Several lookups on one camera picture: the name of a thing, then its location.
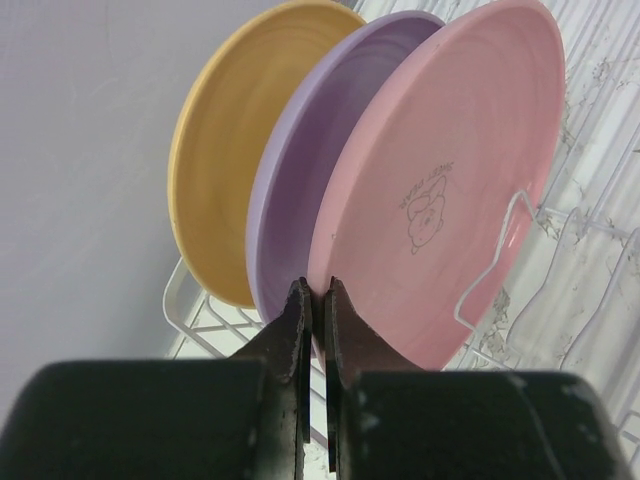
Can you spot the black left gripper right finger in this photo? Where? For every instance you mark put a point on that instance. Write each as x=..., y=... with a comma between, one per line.
x=372, y=398

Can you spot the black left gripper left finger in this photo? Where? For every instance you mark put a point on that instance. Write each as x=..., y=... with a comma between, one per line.
x=271, y=383

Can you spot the pink plate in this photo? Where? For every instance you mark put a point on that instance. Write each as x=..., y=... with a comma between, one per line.
x=417, y=220

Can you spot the tan plate in rack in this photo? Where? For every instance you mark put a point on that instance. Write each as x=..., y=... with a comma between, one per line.
x=224, y=126

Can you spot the purple plate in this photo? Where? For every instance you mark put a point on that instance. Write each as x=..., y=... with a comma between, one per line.
x=306, y=143

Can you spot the white wire dish rack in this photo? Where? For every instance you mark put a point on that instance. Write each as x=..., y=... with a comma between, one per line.
x=571, y=300

